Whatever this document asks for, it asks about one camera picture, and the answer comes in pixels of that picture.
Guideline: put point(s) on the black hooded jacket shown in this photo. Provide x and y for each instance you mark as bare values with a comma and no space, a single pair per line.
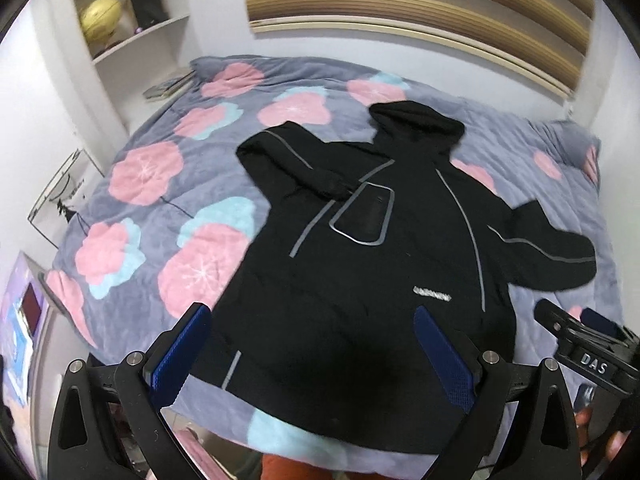
316,327

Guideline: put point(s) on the person's right hand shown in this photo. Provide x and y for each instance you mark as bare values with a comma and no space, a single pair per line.
587,442

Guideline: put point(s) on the yellow globe ball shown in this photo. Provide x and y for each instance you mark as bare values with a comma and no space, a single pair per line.
99,20

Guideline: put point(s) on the grey floral bed quilt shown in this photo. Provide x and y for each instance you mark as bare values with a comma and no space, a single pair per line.
172,221

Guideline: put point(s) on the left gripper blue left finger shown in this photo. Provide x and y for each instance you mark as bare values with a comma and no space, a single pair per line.
170,358

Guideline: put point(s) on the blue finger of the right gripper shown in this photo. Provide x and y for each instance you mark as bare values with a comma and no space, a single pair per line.
599,323

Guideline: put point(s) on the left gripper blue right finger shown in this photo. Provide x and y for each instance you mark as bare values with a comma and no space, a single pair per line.
458,374

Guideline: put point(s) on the stack of books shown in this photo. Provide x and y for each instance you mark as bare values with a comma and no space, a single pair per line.
169,86

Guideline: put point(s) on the colourful world map poster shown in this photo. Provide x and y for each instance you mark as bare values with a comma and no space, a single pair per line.
23,309

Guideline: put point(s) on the white wall shelf unit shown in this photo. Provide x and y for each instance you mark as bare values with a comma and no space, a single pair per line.
134,59

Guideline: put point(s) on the striped wooden headboard panel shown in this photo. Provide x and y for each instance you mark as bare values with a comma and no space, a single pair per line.
545,41

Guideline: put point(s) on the dark box on shelf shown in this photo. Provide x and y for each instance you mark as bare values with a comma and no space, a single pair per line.
148,13

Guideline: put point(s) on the white sketch poster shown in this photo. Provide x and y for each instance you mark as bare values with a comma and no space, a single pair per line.
66,193

